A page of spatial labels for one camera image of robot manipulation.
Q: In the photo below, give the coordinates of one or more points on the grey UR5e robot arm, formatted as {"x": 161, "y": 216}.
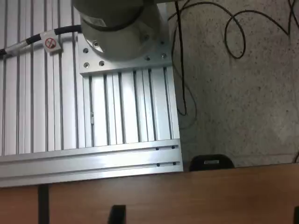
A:
{"x": 116, "y": 28}

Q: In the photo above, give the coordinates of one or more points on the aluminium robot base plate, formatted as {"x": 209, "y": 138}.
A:
{"x": 130, "y": 66}

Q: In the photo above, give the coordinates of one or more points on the short black flat strip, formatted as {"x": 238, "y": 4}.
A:
{"x": 43, "y": 205}

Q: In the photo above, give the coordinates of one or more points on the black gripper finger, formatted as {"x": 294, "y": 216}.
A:
{"x": 296, "y": 217}
{"x": 116, "y": 215}

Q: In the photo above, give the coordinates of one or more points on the white warning tag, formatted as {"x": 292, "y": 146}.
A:
{"x": 51, "y": 44}

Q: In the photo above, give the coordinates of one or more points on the aluminium profile mounting table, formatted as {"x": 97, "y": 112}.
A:
{"x": 46, "y": 105}

